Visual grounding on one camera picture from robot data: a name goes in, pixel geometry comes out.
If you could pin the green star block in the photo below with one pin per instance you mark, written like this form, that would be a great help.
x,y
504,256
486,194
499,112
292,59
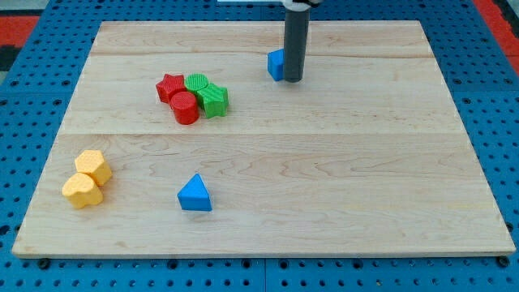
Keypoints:
x,y
214,100

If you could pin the red cylinder block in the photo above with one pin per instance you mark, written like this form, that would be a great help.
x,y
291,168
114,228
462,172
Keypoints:
x,y
185,107

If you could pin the blue cube block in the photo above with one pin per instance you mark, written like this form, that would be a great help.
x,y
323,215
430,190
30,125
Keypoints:
x,y
276,64

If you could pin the blue triangle block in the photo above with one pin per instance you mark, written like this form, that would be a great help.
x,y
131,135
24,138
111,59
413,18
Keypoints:
x,y
194,196

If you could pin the wooden board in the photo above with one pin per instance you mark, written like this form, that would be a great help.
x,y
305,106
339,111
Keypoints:
x,y
367,156

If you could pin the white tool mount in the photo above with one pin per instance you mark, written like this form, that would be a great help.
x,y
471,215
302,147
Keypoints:
x,y
289,4

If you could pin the green cylinder block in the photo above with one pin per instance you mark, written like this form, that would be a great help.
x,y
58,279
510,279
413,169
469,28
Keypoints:
x,y
196,82

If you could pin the yellow heart block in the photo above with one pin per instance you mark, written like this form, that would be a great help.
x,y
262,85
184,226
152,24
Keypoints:
x,y
81,190

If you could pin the red star block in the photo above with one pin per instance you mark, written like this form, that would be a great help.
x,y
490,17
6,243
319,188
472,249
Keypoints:
x,y
169,86

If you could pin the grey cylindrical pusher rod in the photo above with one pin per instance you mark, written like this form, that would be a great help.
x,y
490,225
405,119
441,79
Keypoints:
x,y
295,43

